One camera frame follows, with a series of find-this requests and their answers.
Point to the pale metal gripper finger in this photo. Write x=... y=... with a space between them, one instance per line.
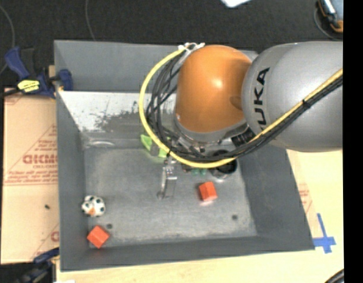
x=172 y=187
x=162 y=184

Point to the grey metal bin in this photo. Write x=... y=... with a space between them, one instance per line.
x=134 y=181

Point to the red-orange cube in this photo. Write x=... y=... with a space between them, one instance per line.
x=207 y=191
x=98 y=236

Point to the bright green toy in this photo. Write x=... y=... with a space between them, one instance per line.
x=146 y=141

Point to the white black-spotted toy animal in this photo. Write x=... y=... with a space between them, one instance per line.
x=93 y=206

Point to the brown cardboard board, red print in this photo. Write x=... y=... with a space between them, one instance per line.
x=29 y=158

